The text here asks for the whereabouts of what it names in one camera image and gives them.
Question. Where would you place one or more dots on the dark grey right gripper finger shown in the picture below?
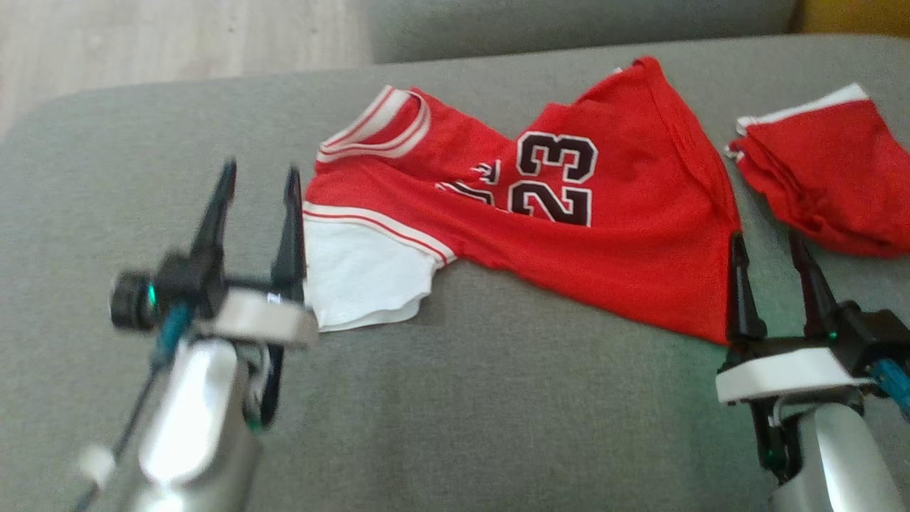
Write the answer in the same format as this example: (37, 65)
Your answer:
(741, 291)
(814, 291)

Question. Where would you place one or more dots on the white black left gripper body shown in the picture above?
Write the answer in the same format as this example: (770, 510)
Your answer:
(256, 316)

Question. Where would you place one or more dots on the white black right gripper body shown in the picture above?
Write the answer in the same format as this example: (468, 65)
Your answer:
(789, 370)

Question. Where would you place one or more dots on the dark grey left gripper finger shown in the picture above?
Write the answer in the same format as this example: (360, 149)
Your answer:
(215, 213)
(290, 235)

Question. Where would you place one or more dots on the red shorts with white trim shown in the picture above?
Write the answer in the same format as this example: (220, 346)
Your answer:
(839, 178)

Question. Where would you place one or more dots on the red basketball jersey number 23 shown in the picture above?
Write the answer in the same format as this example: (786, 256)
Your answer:
(625, 235)

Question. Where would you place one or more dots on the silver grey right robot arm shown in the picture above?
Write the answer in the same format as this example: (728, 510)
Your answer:
(839, 462)

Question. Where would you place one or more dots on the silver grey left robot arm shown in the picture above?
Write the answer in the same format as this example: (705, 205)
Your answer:
(199, 427)

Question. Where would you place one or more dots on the grey fabric ottoman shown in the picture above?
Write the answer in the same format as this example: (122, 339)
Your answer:
(462, 398)

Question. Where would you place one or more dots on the yellow and grey sofa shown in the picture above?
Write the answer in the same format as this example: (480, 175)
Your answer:
(569, 25)

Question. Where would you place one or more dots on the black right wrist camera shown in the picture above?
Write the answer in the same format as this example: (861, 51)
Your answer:
(878, 334)

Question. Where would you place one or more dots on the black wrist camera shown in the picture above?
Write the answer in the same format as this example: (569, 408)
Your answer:
(133, 302)
(878, 334)

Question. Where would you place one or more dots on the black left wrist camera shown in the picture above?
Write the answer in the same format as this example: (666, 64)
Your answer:
(133, 302)

